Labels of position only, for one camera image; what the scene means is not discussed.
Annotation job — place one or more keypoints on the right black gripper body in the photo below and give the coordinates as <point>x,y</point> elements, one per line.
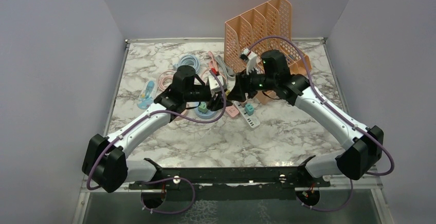
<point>254,82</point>

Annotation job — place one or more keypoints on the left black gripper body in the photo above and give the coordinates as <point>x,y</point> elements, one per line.
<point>212,104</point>

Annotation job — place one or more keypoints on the green plug adapter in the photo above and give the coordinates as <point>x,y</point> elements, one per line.
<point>202,108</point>

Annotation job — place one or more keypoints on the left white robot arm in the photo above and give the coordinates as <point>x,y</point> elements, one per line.
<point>106,161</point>

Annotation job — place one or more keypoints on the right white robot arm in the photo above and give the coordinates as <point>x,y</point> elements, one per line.
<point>270,72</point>

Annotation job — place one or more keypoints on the blue round power strip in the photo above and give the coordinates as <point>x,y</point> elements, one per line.
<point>207,115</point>

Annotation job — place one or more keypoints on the pink power strip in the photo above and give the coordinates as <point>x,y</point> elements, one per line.
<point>232,111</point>

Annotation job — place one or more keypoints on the white power strip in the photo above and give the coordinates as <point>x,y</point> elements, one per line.
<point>252,121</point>

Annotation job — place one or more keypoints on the orange mesh file organizer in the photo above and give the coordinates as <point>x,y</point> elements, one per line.
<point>273,17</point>

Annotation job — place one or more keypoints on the blue oval power strip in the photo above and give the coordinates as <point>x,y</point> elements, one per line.
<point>146,97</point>

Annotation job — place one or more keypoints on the black mounting rail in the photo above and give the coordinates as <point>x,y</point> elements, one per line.
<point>227,183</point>

